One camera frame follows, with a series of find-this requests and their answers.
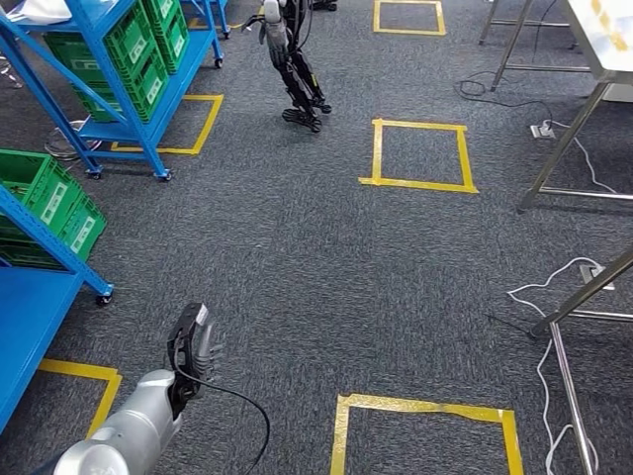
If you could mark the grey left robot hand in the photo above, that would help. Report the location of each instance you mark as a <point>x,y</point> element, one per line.
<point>204,357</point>

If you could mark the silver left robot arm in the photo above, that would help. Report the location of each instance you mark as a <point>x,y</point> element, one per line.
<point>133,426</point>

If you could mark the blue metal shelf rack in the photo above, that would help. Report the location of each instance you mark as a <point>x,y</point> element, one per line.
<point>29,328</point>

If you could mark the blue wheeled shelf rack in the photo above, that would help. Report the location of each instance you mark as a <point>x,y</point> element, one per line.
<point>195,59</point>

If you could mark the white plastic part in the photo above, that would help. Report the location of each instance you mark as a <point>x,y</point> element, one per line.
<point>44,10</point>

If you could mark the yellow floor tape square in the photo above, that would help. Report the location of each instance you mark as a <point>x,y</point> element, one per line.
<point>420,406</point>
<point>420,185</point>
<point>410,31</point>
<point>207,124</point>

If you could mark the chrome dome stanchion base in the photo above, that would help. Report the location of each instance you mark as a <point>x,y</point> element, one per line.
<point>64,141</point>

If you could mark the black humanoid robot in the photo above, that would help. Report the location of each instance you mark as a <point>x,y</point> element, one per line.
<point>296,78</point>

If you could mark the black stool chrome base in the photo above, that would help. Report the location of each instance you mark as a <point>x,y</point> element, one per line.
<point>10,72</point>

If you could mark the metal floor socket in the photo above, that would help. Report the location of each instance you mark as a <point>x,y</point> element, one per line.
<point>542,130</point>
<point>588,270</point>

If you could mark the steel table yellow marks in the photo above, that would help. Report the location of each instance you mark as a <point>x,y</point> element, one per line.
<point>608,26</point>

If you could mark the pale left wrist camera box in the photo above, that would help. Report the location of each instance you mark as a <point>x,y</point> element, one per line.
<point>201,314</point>

